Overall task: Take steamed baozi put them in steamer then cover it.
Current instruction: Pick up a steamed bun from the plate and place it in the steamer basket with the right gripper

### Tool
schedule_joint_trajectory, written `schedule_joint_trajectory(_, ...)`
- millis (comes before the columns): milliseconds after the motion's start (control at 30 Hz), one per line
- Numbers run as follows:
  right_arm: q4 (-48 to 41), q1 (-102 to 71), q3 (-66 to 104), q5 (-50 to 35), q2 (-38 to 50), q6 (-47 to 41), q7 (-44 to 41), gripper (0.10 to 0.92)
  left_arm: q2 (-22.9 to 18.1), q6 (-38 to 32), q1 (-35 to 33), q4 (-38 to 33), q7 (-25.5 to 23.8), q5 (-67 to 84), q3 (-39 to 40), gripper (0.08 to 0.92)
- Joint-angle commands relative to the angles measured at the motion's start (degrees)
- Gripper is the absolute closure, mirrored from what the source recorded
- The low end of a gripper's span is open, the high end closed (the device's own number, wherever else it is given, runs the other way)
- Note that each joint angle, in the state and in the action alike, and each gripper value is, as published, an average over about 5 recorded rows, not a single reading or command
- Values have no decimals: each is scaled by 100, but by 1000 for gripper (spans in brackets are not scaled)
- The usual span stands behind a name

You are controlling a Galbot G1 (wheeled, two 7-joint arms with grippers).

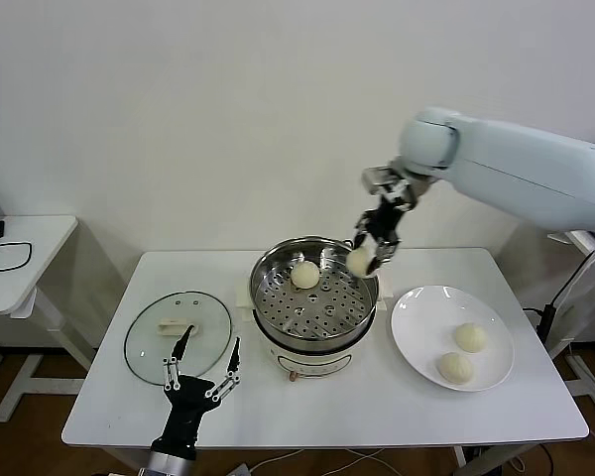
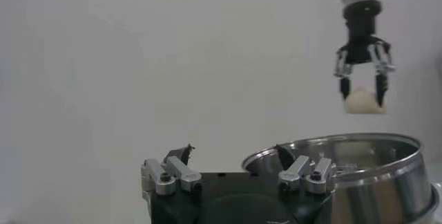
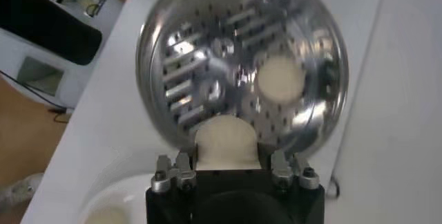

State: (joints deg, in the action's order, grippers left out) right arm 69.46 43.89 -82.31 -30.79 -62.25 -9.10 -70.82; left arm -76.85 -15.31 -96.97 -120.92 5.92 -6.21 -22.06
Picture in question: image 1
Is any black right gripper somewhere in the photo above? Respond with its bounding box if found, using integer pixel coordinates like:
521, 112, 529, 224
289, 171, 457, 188
352, 194, 413, 278

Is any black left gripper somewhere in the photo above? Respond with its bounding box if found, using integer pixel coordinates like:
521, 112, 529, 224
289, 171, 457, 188
151, 324, 243, 461

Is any white steamed baozi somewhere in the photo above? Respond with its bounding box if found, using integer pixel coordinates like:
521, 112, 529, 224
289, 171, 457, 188
436, 351, 475, 386
291, 261, 322, 291
345, 247, 376, 277
452, 322, 489, 355

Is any glass lid with white handle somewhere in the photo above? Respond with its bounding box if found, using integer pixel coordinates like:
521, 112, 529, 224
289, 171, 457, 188
123, 291, 234, 386

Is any stainless steel steamer basket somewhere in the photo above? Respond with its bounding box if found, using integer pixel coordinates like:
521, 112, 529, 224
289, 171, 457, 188
249, 236, 381, 349

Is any white round plate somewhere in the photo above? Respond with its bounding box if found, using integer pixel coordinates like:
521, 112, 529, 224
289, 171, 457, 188
390, 285, 516, 394

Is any white electric cooker pot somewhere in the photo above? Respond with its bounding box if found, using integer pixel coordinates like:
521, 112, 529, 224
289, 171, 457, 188
233, 274, 395, 385

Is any black power box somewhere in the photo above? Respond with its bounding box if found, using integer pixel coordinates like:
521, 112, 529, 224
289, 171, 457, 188
539, 302, 557, 344

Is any white side desk with adapter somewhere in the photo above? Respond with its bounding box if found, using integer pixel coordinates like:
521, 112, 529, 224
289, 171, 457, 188
0, 214, 98, 423

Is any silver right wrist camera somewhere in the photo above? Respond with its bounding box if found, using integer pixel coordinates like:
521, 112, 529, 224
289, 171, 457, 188
361, 167, 411, 200

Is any black and white laptop cable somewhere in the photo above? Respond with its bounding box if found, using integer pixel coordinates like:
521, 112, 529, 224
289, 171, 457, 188
549, 246, 595, 311

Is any black looped cable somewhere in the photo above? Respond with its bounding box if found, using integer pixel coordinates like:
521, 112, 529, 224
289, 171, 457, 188
0, 240, 35, 274

